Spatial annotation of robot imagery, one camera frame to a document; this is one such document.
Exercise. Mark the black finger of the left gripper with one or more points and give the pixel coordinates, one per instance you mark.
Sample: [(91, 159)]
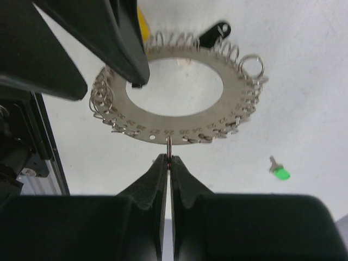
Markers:
[(32, 58), (109, 29)]

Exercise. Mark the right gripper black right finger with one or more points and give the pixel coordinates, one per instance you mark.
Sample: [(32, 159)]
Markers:
[(212, 226)]

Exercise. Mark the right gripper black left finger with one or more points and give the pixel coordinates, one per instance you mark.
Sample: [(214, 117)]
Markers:
[(127, 226)]

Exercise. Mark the steel keyring disc with rings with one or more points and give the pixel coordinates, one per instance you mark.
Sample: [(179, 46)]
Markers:
[(110, 103)]

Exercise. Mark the yellow tag key on disc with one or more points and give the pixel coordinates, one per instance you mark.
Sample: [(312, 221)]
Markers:
[(144, 27)]

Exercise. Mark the green tag key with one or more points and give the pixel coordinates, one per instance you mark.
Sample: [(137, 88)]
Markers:
[(278, 170)]

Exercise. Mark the black tag key near disc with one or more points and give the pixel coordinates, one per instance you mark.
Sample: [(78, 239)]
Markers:
[(218, 31)]

